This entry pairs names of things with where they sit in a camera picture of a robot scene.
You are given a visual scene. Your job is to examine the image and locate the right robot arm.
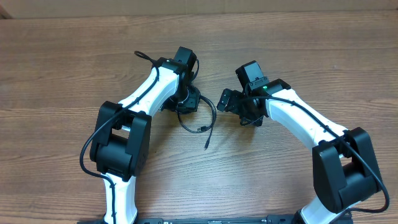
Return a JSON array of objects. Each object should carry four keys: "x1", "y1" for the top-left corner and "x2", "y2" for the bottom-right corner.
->
[{"x1": 217, "y1": 61, "x2": 386, "y2": 223}]

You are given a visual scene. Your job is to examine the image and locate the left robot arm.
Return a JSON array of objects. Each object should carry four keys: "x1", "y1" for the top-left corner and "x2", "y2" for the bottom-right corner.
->
[{"x1": 90, "y1": 47, "x2": 200, "y2": 223}]

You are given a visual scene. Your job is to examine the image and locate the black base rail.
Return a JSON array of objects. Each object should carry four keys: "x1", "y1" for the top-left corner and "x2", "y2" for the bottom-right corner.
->
[{"x1": 133, "y1": 214, "x2": 305, "y2": 224}]

